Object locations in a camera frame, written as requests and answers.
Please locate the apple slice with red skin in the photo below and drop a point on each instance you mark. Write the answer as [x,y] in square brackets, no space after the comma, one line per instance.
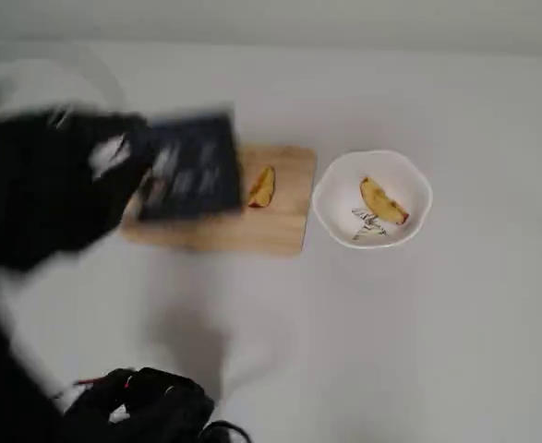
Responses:
[262,189]
[379,200]

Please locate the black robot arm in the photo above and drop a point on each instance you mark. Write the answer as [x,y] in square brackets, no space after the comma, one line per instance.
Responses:
[21,207]

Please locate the wooden cutting board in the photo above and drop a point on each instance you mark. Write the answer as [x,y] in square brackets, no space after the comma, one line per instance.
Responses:
[275,231]

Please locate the white bowl with printed pattern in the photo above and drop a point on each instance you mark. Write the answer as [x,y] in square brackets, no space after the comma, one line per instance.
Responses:
[390,168]

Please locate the dark camera circuit board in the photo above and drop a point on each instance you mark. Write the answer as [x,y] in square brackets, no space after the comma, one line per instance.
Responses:
[192,175]

